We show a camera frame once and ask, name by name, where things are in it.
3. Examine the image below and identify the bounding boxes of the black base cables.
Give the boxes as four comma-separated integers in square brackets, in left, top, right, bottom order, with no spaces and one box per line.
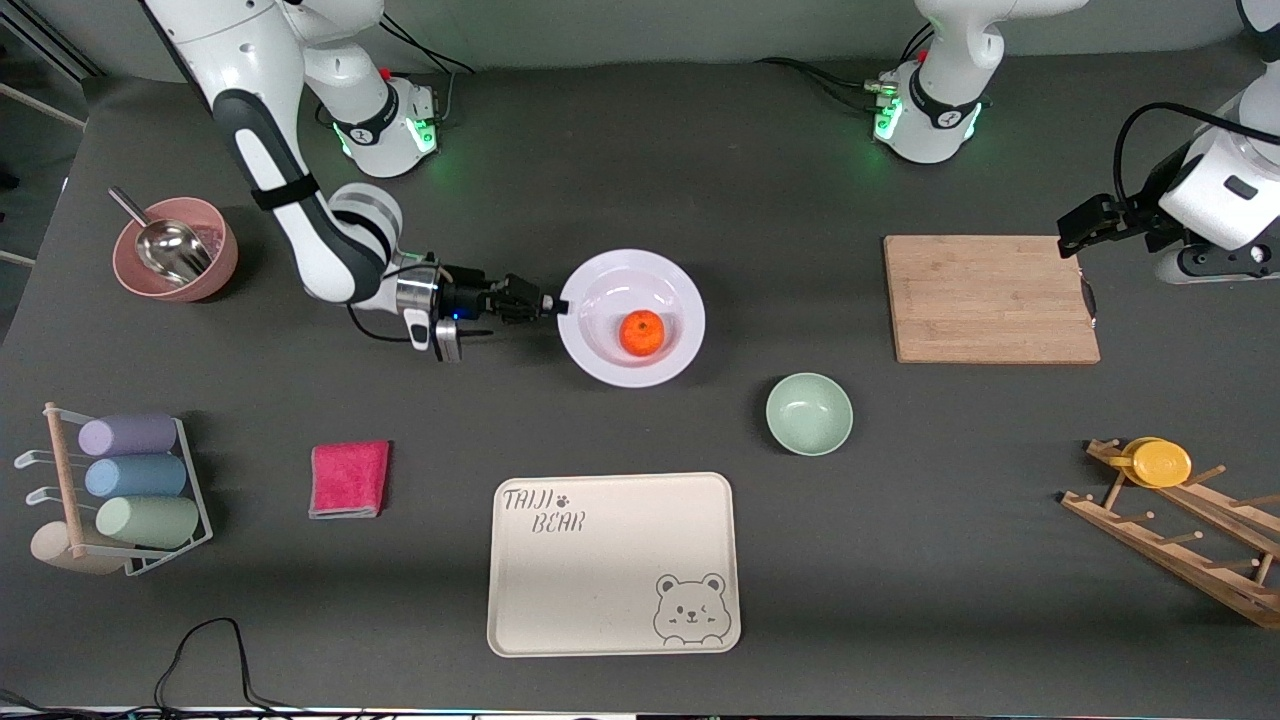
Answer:
[755,20,936,101]
[375,15,477,126]

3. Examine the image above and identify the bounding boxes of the blue cup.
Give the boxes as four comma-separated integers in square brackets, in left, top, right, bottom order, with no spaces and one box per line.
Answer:
[84,455,188,499]

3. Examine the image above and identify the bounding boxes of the white wire cup rack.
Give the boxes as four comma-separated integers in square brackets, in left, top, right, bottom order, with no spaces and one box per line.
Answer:
[14,402,214,578]

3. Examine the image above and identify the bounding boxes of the black cable loop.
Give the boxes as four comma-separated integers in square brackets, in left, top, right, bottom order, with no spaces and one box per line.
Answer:
[150,617,301,717]

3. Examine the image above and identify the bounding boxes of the yellow cup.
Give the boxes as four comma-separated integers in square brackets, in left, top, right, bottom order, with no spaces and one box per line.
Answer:
[1110,437,1193,489]

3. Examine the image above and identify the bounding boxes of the black left base cables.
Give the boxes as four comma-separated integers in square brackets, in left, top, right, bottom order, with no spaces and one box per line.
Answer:
[755,20,936,101]

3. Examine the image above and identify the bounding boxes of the light green bowl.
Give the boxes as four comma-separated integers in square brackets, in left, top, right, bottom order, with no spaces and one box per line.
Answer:
[766,372,854,457]

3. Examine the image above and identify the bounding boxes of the black right base cables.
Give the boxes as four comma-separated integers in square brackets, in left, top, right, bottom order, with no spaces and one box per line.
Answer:
[375,15,477,126]

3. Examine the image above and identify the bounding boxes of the purple cup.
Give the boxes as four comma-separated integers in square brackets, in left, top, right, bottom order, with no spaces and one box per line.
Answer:
[78,413,179,458]

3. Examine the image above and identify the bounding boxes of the wooden peg drying rack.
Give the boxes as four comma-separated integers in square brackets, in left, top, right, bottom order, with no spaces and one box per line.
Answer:
[1060,438,1280,630]

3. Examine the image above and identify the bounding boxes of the beige bear print tray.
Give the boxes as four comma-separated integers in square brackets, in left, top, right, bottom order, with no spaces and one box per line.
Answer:
[487,472,742,658]

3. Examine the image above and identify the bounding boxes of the pale green cup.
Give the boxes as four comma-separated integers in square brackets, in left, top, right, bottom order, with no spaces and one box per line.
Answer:
[96,496,201,550]

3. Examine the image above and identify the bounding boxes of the pink bowl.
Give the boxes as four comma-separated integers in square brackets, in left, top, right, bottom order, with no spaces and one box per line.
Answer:
[112,196,240,302]

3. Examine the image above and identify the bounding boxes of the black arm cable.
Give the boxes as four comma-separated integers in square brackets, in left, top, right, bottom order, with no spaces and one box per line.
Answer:
[345,300,413,346]
[1113,100,1280,201]

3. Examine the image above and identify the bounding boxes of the white round plate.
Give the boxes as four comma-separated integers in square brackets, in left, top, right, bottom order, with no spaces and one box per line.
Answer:
[557,249,707,389]

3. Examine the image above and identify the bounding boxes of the beige cup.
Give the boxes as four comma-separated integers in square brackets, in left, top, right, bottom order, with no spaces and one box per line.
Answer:
[30,521,129,576]

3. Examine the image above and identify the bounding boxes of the orange fruit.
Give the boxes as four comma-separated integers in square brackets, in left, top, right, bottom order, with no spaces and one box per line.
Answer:
[620,310,667,357]

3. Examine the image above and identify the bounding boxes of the wooden cutting board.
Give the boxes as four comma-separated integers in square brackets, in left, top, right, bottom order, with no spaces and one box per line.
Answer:
[884,235,1102,365]

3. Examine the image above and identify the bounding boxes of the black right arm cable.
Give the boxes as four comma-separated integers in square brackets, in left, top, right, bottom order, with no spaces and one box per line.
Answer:
[345,300,413,346]

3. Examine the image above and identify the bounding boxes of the metal scoop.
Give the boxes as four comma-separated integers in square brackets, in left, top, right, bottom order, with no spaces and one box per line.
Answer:
[108,186,214,284]

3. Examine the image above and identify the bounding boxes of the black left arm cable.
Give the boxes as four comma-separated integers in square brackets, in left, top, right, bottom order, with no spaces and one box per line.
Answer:
[1113,100,1280,201]

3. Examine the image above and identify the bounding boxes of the pink folded cloth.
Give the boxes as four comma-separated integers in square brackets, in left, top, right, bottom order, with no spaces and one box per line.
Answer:
[309,440,392,520]

